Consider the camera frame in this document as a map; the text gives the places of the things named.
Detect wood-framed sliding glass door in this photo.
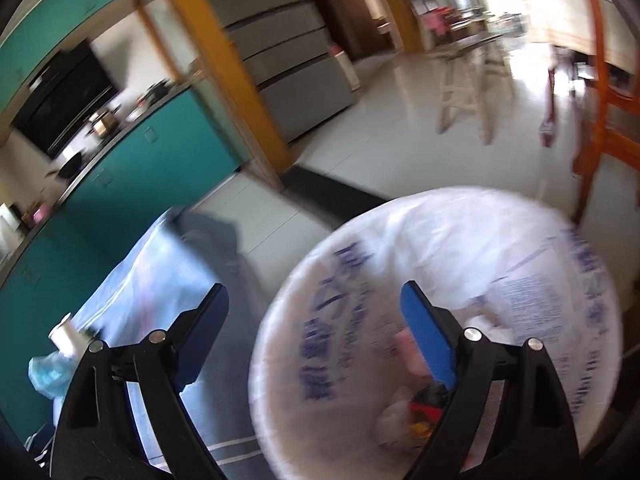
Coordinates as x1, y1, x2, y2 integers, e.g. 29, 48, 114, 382
122, 0, 293, 191

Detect white kitchen appliance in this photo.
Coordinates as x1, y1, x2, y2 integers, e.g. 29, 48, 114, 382
0, 202, 25, 261

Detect teal upper cabinets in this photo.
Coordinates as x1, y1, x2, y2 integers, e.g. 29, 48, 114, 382
0, 0, 153, 113

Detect pink garment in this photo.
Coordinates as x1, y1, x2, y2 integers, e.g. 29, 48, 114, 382
425, 7, 451, 36

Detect teal lower cabinets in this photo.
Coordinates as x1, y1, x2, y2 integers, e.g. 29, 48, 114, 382
0, 85, 251, 411

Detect red snack wrapper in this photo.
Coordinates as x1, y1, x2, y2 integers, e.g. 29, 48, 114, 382
409, 395, 446, 436

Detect brown wooden door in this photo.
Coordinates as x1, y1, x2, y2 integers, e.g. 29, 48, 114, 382
306, 0, 401, 61

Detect white-lined trash bin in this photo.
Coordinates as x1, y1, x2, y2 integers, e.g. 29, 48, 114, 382
247, 186, 626, 480

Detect steel stock pot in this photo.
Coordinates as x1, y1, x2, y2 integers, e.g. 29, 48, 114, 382
89, 109, 121, 138

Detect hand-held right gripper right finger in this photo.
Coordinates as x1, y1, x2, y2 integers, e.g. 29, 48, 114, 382
399, 281, 583, 480

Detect black wok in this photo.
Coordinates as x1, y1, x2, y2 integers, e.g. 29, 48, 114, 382
47, 152, 86, 178

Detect teal cabinets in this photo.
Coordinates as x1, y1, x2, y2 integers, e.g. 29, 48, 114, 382
0, 0, 153, 113
0, 85, 251, 411

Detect white plastic bag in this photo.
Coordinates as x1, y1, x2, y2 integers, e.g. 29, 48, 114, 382
375, 392, 418, 448

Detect black range hood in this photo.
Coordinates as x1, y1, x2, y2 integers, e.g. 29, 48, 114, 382
11, 37, 121, 157

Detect blue striped cloth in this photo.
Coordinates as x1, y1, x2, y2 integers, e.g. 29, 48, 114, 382
25, 206, 281, 480

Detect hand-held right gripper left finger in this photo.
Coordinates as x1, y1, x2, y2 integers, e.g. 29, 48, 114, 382
50, 282, 231, 480

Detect dining table with cloth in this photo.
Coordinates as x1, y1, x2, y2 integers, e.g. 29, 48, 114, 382
525, 0, 640, 148

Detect silver refrigerator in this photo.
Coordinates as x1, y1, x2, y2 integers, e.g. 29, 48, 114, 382
187, 0, 361, 145

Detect white paper cup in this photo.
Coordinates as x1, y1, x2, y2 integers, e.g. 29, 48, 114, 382
48, 312, 90, 361

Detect carved red-brown wooden chair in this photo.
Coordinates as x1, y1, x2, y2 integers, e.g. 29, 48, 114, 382
570, 0, 640, 226

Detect light blue plastic bag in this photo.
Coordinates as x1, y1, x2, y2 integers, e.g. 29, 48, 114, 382
27, 351, 78, 400

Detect wooden bench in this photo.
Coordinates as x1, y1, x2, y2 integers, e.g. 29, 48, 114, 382
434, 35, 516, 145

